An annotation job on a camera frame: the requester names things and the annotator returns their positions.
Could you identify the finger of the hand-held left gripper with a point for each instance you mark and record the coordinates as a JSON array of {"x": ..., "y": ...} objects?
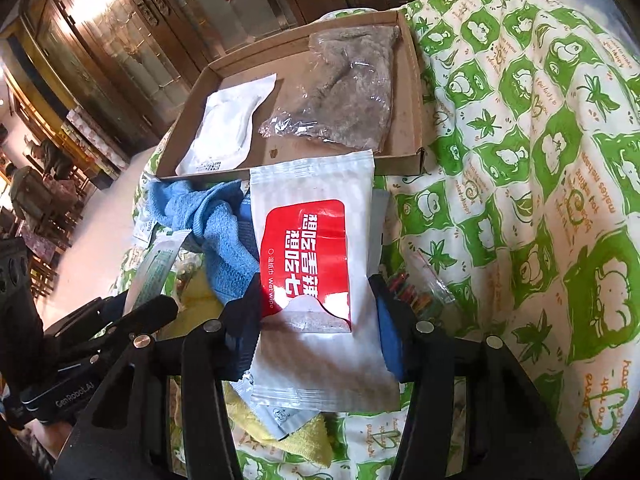
[
  {"x": 150, "y": 311},
  {"x": 75, "y": 321}
]

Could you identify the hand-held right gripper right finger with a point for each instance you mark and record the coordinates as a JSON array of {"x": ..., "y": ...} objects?
[{"x": 391, "y": 335}]

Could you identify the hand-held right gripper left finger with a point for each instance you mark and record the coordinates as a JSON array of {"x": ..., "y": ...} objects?
[{"x": 240, "y": 335}]

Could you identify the green and white packet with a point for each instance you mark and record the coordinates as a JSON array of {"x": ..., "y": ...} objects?
[{"x": 155, "y": 270}]

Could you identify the white printed sachet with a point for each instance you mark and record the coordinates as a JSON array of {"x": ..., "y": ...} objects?
[
  {"x": 281, "y": 417},
  {"x": 141, "y": 229}
]

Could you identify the blue towel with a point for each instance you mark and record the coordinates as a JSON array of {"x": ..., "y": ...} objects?
[{"x": 220, "y": 240}]

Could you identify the red and white wipe packet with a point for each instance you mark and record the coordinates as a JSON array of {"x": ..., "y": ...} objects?
[{"x": 310, "y": 250}]

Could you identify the yellow towel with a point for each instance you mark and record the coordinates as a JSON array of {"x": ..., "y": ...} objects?
[{"x": 307, "y": 440}]

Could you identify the shallow cardboard box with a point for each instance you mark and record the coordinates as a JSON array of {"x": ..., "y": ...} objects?
[{"x": 272, "y": 102}]

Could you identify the wooden chair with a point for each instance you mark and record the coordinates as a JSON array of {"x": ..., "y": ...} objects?
[{"x": 44, "y": 260}]

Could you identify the row of patterned boxes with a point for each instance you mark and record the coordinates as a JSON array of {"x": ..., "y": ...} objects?
[{"x": 95, "y": 145}]

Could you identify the plain white packet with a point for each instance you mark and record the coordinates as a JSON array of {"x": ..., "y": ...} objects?
[{"x": 220, "y": 125}]

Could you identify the green printed blanket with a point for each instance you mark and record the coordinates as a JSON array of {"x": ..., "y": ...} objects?
[{"x": 525, "y": 160}]

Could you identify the grey cloth in clear bag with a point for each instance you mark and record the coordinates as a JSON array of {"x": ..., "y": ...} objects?
[{"x": 345, "y": 90}]

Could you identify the wooden cabinet doors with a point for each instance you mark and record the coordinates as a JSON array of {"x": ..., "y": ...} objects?
[{"x": 125, "y": 35}]

